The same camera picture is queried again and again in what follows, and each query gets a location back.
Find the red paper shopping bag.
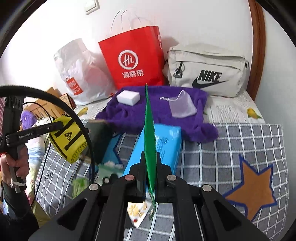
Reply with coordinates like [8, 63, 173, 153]
[98, 25, 166, 90]

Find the person's left forearm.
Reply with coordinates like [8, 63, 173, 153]
[1, 183, 39, 240]

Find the white printed bed sheet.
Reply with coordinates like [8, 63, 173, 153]
[74, 90, 265, 123]

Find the purple fluffy towel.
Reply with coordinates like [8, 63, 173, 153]
[96, 86, 218, 143]

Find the brown wooden bed frame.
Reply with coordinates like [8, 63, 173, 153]
[247, 0, 266, 100]

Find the green tissue pack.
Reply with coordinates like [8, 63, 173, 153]
[144, 84, 157, 220]

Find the white fruit print packet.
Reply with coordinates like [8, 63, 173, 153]
[127, 201, 151, 228]

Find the purple plush toy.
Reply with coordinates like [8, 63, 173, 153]
[21, 110, 37, 130]

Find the black cable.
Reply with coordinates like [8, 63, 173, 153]
[0, 85, 96, 185]

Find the white wall switch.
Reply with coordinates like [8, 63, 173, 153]
[85, 0, 100, 15]

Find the clear mesh drawstring pouch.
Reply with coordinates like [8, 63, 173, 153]
[159, 90, 197, 118]

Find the yellow Adidas pouch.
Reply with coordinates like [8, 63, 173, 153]
[49, 115, 88, 164]

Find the wooden furniture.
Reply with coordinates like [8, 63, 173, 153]
[23, 86, 79, 119]

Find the grey checked blanket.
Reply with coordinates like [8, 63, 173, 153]
[36, 123, 288, 240]

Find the person's left hand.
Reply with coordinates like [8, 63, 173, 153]
[1, 145, 30, 186]

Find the white sponge block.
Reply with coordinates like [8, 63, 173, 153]
[116, 90, 140, 106]

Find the white Miniso plastic bag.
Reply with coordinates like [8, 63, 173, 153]
[54, 39, 115, 105]

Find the beige Nike waist bag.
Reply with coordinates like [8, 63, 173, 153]
[163, 43, 249, 97]

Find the blue tissue box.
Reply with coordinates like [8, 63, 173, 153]
[123, 124, 182, 176]

